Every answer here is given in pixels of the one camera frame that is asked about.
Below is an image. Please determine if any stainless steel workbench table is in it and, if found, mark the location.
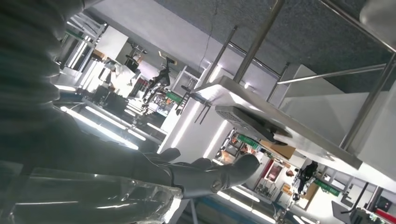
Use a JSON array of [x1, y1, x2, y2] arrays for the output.
[[191, 0, 396, 170]]

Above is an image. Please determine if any white partition panel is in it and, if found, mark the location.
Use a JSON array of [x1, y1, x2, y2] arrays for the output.
[[278, 63, 396, 192], [156, 102, 236, 164]]

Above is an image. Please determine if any dark grey flat case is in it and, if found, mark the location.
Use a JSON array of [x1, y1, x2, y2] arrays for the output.
[[215, 105, 294, 146]]

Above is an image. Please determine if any black humanoid robot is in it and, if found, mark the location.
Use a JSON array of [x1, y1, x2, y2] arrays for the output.
[[143, 57, 171, 104], [293, 161, 319, 202]]

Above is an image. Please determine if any brown cardboard box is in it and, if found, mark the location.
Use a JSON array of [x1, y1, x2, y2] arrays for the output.
[[259, 139, 297, 161]]

